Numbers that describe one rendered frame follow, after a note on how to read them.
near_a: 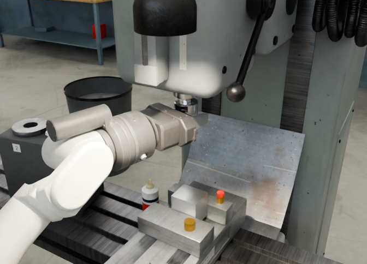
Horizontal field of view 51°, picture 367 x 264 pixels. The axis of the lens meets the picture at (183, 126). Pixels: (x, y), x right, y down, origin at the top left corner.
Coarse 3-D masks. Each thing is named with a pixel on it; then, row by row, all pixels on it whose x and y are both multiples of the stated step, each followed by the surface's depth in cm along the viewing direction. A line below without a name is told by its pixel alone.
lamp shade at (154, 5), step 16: (144, 0) 41; (160, 0) 40; (176, 0) 40; (192, 0) 42; (144, 16) 41; (160, 16) 40; (176, 16) 41; (192, 16) 42; (144, 32) 42; (160, 32) 41; (176, 32) 41; (192, 32) 43
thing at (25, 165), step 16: (16, 128) 97; (32, 128) 97; (0, 144) 97; (16, 144) 95; (32, 144) 93; (16, 160) 97; (32, 160) 95; (16, 176) 99; (32, 176) 98; (96, 192) 103
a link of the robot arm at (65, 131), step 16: (80, 112) 59; (96, 112) 60; (48, 128) 57; (64, 128) 56; (80, 128) 58; (96, 128) 61; (112, 128) 61; (128, 128) 62; (48, 144) 61; (64, 144) 58; (112, 144) 61; (128, 144) 61; (48, 160) 61; (128, 160) 62
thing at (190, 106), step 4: (176, 100) 73; (192, 100) 73; (196, 100) 73; (176, 104) 72; (180, 104) 71; (184, 104) 71; (188, 104) 71; (192, 104) 71; (196, 104) 72; (176, 108) 72; (180, 108) 72; (184, 108) 71; (188, 108) 71; (192, 108) 72
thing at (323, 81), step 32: (320, 32) 92; (256, 64) 103; (288, 64) 98; (320, 64) 95; (352, 64) 103; (224, 96) 111; (256, 96) 106; (288, 96) 101; (320, 96) 98; (352, 96) 125; (288, 128) 105; (320, 128) 101; (320, 160) 104; (320, 192) 108; (288, 224) 117; (320, 224) 121
